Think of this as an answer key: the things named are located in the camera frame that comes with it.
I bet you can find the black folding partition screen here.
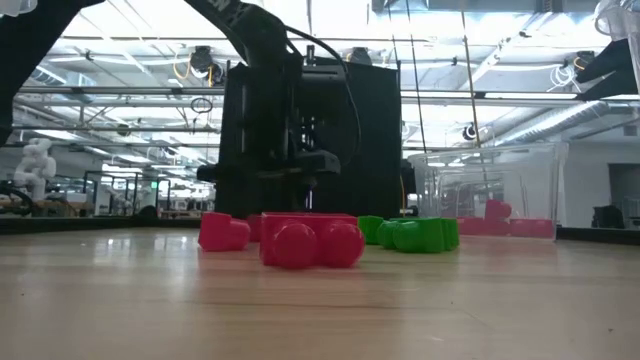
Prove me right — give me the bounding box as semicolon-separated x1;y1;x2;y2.
215;55;404;219

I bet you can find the long green toy block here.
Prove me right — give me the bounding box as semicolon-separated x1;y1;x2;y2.
356;215;386;247

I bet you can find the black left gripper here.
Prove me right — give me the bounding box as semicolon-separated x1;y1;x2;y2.
196;62;349;183

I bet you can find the silver ventilation duct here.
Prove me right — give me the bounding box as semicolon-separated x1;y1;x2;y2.
477;98;640;149

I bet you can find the clear plastic bin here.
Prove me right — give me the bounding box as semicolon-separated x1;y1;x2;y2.
406;141;570;240

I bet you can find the black chair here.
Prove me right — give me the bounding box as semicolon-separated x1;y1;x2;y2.
590;203;627;230

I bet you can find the white humanoid robot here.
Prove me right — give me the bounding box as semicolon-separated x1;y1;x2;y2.
11;136;58;202

